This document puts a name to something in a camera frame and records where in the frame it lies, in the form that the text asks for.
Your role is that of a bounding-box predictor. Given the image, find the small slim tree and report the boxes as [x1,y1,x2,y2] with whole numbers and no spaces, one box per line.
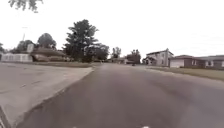
[111,46,122,59]

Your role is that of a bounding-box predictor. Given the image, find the grey asphalt road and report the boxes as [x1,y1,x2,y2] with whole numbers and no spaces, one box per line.
[14,63,224,128]

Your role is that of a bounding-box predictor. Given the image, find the broad low tree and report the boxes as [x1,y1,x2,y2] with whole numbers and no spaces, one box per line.
[126,49,142,64]

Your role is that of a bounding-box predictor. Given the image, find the round dark tree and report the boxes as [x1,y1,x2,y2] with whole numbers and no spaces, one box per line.
[87,43,110,63]

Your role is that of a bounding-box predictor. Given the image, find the round-crowned tree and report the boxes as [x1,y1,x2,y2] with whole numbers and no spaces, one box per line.
[37,32,58,51]

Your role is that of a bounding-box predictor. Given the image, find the tall dark tree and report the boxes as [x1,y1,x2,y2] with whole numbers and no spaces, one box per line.
[62,18,101,64]

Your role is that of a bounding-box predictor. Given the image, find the concrete driveway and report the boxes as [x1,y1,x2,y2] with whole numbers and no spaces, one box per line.
[0,62,94,128]

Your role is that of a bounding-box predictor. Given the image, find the low brick house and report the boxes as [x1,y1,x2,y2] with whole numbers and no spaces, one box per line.
[169,54,224,70]

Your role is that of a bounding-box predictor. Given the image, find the low house with white garage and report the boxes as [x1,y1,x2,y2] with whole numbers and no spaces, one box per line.
[111,57,129,65]

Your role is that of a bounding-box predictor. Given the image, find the low brown-roofed house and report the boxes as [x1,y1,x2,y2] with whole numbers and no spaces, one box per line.
[30,48,73,63]

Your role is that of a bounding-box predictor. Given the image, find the grey two-storey house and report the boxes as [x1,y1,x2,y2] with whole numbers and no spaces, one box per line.
[142,48,175,67]

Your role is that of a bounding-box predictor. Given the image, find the overhanging tree branches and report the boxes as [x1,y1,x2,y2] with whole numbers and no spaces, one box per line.
[8,0,44,13]

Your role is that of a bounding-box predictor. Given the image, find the white fence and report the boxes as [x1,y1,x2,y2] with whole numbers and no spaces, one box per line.
[0,53,34,63]

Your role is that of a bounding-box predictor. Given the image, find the grass verge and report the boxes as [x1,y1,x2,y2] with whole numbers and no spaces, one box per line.
[144,65,224,82]

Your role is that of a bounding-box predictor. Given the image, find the grass lawn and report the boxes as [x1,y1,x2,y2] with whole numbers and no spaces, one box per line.
[31,60,101,69]

